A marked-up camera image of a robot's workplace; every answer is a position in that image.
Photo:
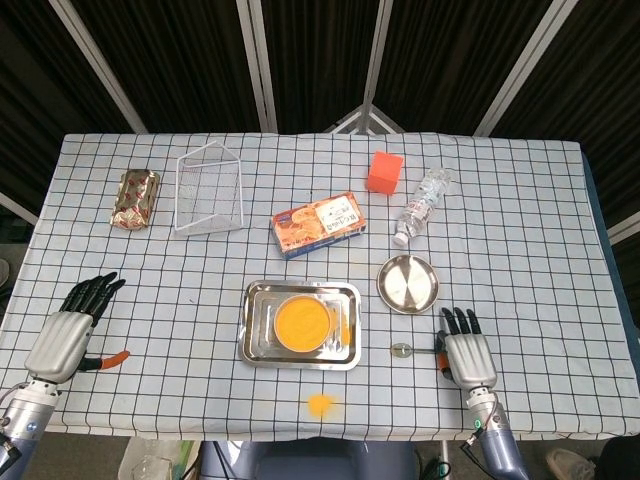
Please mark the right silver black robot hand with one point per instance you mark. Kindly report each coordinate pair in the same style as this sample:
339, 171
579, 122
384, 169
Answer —
470, 355

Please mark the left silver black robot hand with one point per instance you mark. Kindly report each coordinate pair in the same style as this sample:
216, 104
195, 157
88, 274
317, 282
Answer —
57, 345

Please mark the metal spoon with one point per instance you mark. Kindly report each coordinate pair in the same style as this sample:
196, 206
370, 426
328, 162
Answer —
401, 350

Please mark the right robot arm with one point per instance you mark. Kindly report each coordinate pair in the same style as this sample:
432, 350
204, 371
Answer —
495, 435

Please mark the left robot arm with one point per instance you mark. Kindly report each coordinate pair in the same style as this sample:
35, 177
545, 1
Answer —
25, 415

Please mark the white grid-patterned tablecloth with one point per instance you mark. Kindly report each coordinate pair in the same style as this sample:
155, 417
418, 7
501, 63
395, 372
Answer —
500, 225

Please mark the beige bowl of yellow powder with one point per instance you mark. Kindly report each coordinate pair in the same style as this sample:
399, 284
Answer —
302, 322

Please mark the rectangular steel tray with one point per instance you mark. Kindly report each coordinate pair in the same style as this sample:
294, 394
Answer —
260, 310

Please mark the round steel plate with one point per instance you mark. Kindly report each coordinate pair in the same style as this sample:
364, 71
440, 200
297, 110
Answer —
407, 285

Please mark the clear plastic bag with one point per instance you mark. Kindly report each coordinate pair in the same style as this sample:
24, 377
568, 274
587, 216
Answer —
150, 460

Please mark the beige shoe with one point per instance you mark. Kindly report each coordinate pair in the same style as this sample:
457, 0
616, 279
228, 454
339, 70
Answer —
570, 465

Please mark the clear plastic water bottle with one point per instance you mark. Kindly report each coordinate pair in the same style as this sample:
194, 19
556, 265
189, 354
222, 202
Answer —
420, 210

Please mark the small yellow powder heap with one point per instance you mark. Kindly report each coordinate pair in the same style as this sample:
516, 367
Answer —
320, 404

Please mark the gold red snack packet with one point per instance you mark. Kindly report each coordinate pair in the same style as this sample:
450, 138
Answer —
135, 200

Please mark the blue grey robot torso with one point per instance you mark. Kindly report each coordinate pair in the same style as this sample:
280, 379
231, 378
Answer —
325, 460

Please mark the orange cube block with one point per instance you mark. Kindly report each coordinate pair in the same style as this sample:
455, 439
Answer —
382, 175

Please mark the orange blue biscuit box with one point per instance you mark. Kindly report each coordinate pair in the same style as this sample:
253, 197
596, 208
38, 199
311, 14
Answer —
310, 225

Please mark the white screen foot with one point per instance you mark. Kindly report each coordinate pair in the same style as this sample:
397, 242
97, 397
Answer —
365, 120

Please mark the black folding screen white frame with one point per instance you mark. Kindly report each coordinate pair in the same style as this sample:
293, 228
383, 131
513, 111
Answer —
320, 50

